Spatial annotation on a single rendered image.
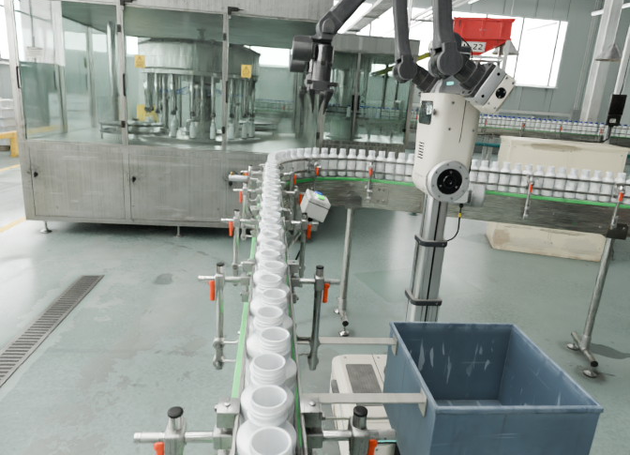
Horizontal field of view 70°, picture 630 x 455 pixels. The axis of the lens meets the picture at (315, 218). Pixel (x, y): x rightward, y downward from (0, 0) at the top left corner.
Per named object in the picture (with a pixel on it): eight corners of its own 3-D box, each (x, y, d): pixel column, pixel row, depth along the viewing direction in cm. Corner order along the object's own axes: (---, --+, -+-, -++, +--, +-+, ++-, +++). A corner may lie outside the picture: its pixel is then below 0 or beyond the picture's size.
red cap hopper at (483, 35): (428, 195, 761) (453, 16, 689) (427, 188, 829) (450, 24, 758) (486, 201, 743) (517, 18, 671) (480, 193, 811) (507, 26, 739)
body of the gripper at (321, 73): (337, 89, 138) (340, 63, 136) (305, 85, 137) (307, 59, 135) (335, 89, 144) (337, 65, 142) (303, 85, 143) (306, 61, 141)
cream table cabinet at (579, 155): (581, 245, 527) (605, 144, 497) (602, 263, 468) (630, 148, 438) (483, 233, 549) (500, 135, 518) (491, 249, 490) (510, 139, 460)
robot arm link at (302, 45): (335, 19, 131) (330, 24, 140) (295, 14, 130) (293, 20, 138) (331, 62, 134) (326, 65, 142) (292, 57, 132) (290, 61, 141)
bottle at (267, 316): (238, 425, 63) (241, 318, 59) (251, 399, 69) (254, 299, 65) (279, 432, 62) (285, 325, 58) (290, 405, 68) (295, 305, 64)
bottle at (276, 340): (296, 433, 62) (303, 326, 58) (285, 467, 57) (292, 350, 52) (254, 426, 63) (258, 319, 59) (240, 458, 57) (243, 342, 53)
